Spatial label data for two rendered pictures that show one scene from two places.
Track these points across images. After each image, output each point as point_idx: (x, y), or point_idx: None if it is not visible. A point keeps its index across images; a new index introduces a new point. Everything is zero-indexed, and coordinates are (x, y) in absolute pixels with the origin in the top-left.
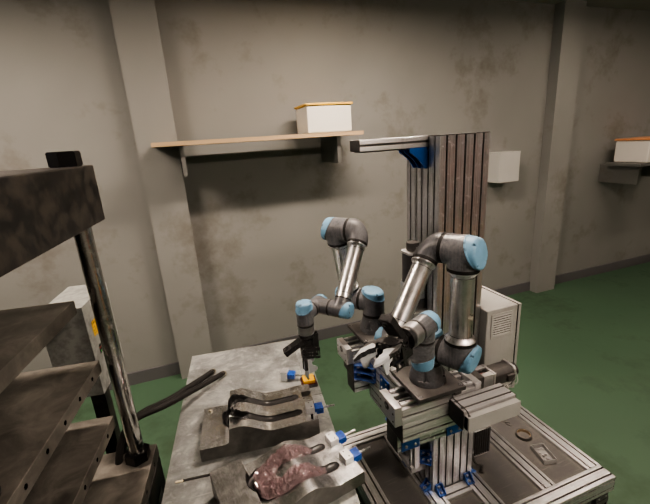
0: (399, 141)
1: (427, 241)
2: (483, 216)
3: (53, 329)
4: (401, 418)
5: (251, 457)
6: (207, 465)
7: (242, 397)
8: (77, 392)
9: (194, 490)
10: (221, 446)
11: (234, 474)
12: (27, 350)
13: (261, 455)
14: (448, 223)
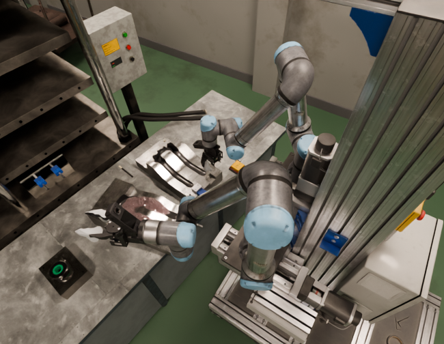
0: None
1: (253, 167)
2: (431, 185)
3: (37, 52)
4: (216, 252)
5: (154, 185)
6: (136, 170)
7: (175, 148)
8: (59, 94)
9: (119, 177)
10: (144, 167)
11: (120, 190)
12: (5, 64)
13: (158, 189)
14: (354, 157)
